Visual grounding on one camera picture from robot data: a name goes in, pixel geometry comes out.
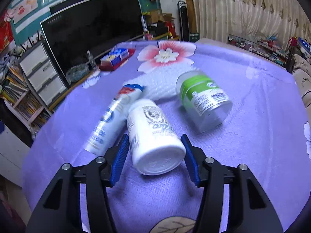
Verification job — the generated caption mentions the purple floral blanket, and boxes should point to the purple floral blanket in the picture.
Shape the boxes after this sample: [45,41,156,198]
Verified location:
[22,40,311,233]

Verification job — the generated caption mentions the pile of books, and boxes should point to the pile of books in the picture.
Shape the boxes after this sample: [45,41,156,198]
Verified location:
[0,65,52,131]

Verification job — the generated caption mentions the blue and red snack box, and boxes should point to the blue and red snack box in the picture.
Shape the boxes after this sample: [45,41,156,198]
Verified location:
[98,49,135,71]

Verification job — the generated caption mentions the white and blue tube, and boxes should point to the white and blue tube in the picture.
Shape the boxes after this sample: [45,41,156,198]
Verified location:
[84,84,145,156]

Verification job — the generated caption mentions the red gift box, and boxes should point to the red gift box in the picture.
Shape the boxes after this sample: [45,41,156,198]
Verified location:
[0,21,14,51]

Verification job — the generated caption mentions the white drawer cabinet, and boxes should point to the white drawer cabinet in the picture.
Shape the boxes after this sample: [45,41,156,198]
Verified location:
[18,40,67,107]

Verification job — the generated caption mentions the white plastic bottle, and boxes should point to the white plastic bottle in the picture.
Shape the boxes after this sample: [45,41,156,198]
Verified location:
[126,99,186,176]

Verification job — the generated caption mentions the black tower fan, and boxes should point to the black tower fan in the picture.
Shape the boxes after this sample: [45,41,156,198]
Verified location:
[177,0,191,42]

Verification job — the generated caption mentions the low shelf of small items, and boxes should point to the low shelf of small items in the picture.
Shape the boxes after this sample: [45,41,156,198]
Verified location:
[228,34,292,66]

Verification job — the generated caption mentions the glass ashtray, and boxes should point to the glass ashtray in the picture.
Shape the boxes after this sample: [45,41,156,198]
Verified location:
[66,64,90,82]

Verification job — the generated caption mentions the clear jar with green label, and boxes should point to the clear jar with green label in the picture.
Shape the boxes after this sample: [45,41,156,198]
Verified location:
[175,70,233,133]

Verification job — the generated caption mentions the beige sofa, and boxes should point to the beige sofa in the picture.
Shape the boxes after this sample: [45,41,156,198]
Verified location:
[287,53,311,107]

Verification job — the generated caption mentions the pile of cardboard boxes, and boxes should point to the pile of cardboard boxes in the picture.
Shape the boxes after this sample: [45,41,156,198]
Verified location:
[142,10,180,40]

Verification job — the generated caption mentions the black flat television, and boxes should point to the black flat television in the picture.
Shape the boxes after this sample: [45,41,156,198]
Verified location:
[40,0,144,78]

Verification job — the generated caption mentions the small clear bottle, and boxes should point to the small clear bottle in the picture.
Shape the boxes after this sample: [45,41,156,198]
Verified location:
[86,50,98,70]

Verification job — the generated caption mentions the framed fish wall picture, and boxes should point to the framed fish wall picture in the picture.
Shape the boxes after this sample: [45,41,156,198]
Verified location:
[12,0,38,25]

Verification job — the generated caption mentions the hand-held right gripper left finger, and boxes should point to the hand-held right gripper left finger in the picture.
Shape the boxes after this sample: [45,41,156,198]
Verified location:
[25,133,130,233]

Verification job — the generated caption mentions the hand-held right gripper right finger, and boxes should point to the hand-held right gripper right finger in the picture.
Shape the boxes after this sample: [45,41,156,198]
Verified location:
[180,134,283,233]

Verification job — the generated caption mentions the beige patterned curtain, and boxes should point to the beige patterned curtain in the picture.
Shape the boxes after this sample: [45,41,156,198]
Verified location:
[188,0,311,44]

